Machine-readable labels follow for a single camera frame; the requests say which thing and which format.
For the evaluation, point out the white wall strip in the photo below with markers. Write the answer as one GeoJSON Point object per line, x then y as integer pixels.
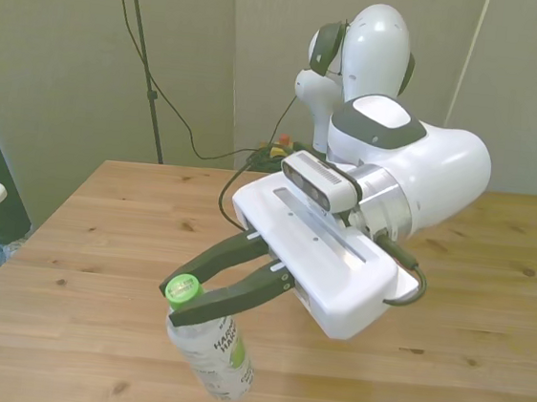
{"type": "Point", "coordinates": [468, 59]}

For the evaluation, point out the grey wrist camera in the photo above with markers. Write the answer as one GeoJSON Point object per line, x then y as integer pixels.
{"type": "Point", "coordinates": [321, 182]}

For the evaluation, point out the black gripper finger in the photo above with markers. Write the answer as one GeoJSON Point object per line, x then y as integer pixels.
{"type": "Point", "coordinates": [239, 296]}
{"type": "Point", "coordinates": [224, 254]}

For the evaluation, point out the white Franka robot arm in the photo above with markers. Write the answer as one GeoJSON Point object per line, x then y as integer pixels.
{"type": "Point", "coordinates": [444, 171]}

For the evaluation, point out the black tripod stand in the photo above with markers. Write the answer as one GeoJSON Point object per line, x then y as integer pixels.
{"type": "Point", "coordinates": [142, 53]}

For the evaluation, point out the clear bottle with green cap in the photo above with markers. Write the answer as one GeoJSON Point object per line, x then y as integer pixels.
{"type": "Point", "coordinates": [219, 354]}

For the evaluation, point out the yellow emergency stop box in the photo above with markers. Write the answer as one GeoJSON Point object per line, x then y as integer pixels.
{"type": "Point", "coordinates": [281, 148]}

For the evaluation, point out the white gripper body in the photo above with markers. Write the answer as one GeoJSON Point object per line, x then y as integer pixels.
{"type": "Point", "coordinates": [333, 275]}

